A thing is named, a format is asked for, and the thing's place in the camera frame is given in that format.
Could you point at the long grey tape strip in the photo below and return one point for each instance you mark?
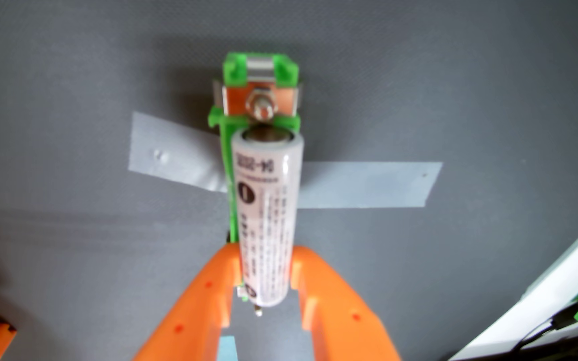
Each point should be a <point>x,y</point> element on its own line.
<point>369,184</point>

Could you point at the black Dell laptop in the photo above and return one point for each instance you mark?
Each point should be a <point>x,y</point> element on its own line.
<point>570,351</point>

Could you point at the dark grey mat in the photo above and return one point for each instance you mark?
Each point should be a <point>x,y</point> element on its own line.
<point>444,275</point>

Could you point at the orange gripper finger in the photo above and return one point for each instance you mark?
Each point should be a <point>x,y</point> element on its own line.
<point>344,321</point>
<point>193,321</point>

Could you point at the short grey tape strip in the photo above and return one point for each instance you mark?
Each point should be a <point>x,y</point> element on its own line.
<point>178,155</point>

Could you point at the white AA battery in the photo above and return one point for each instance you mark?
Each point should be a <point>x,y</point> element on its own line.
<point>269,215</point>

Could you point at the light blue tape piece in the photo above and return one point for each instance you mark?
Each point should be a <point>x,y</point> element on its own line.
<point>228,351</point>

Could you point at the green battery holder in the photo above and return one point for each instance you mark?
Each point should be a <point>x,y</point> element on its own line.
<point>236,67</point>

